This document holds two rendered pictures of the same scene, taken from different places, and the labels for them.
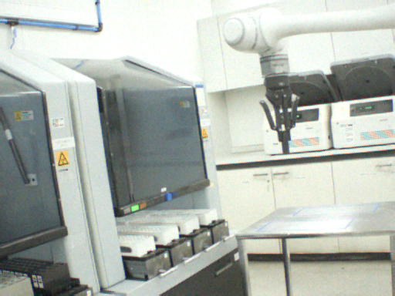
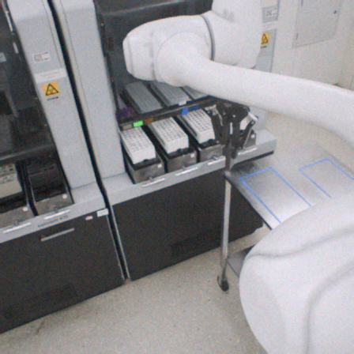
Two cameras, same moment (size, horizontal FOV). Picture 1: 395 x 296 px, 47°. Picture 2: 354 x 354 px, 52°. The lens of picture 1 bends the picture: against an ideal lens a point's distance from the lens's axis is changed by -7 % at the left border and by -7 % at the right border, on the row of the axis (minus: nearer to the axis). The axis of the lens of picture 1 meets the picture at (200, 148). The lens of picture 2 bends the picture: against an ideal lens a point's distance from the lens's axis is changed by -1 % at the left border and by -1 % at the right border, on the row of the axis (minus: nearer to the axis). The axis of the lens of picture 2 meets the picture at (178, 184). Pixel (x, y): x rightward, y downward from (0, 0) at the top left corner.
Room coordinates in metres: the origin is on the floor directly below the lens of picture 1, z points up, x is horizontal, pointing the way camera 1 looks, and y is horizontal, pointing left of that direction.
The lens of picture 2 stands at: (0.77, -0.61, 1.75)
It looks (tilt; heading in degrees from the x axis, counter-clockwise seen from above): 42 degrees down; 37
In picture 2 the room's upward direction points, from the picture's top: 4 degrees counter-clockwise
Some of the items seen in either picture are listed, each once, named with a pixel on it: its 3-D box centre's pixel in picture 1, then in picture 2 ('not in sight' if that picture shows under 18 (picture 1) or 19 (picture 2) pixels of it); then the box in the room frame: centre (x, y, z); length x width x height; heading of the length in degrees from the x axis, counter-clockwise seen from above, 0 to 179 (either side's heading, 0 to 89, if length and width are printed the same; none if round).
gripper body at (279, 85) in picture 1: (278, 90); (232, 104); (1.47, -0.26, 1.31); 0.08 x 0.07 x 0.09; 95
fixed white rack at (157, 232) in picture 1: (141, 236); (164, 129); (1.87, 0.28, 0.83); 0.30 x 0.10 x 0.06; 59
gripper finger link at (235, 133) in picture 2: (285, 112); (236, 129); (1.47, -0.27, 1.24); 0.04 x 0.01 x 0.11; 5
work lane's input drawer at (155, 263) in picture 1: (92, 257); (126, 133); (1.81, 0.47, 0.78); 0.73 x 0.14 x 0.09; 59
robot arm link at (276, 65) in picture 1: (275, 67); not in sight; (1.47, -0.26, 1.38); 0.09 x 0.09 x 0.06
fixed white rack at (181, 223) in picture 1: (163, 227); (194, 121); (2.00, 0.20, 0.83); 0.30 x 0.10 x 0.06; 59
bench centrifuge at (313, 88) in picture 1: (303, 111); not in sight; (4.02, -0.89, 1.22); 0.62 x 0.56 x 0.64; 147
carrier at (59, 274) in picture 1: (54, 277); (44, 176); (1.34, 0.48, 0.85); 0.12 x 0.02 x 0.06; 149
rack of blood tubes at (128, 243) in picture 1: (116, 246); (133, 138); (1.74, 0.36, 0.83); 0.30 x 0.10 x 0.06; 59
